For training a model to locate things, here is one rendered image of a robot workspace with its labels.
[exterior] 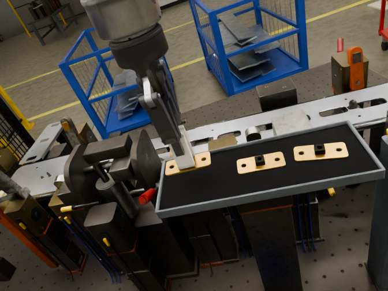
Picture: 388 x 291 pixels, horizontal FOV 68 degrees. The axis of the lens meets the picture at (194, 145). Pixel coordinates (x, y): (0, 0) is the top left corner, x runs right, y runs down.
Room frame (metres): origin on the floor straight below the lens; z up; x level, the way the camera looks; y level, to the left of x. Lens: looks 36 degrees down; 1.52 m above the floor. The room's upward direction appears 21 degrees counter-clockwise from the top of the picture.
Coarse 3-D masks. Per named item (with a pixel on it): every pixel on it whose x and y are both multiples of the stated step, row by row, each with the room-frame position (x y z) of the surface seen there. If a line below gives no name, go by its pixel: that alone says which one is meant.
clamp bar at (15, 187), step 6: (0, 174) 0.71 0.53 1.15; (0, 180) 0.71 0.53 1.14; (6, 180) 0.72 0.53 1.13; (12, 180) 0.73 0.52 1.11; (0, 186) 0.72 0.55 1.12; (6, 186) 0.71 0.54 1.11; (12, 186) 0.72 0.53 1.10; (18, 186) 0.73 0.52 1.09; (6, 192) 0.72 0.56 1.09; (12, 192) 0.73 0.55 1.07; (18, 192) 0.72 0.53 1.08
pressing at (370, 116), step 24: (336, 96) 0.71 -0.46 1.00; (360, 96) 0.67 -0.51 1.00; (384, 96) 0.63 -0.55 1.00; (240, 120) 0.77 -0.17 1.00; (264, 120) 0.73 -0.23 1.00; (312, 120) 0.65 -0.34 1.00; (336, 120) 0.61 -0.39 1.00; (360, 120) 0.57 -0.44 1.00; (384, 120) 0.54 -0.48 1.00; (24, 168) 0.99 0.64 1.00; (48, 168) 0.92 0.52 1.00; (48, 192) 0.77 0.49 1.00
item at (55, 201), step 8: (56, 192) 0.66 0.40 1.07; (56, 200) 0.62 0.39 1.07; (56, 208) 0.61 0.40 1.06; (64, 216) 0.60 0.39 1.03; (72, 216) 0.60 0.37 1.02; (72, 224) 0.60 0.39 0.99; (80, 224) 0.60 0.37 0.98; (72, 232) 0.61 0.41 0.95; (80, 232) 0.62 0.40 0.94; (88, 232) 0.61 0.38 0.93; (80, 240) 0.60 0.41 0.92; (88, 240) 0.62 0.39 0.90; (88, 248) 0.60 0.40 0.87; (96, 248) 0.60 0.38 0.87; (104, 256) 0.60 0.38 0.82; (104, 264) 0.61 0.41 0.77; (112, 264) 0.60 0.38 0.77; (112, 272) 0.61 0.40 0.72; (120, 272) 0.61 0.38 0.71; (112, 280) 0.59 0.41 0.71; (120, 280) 0.58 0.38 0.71
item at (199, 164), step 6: (198, 156) 0.42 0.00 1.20; (204, 156) 0.41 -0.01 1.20; (168, 162) 0.43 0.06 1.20; (174, 162) 0.43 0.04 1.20; (198, 162) 0.40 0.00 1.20; (204, 162) 0.39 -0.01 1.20; (210, 162) 0.39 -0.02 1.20; (168, 168) 0.42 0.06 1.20; (174, 168) 0.41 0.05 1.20; (186, 168) 0.40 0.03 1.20; (192, 168) 0.39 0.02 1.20; (198, 168) 0.39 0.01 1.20; (168, 174) 0.40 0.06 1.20
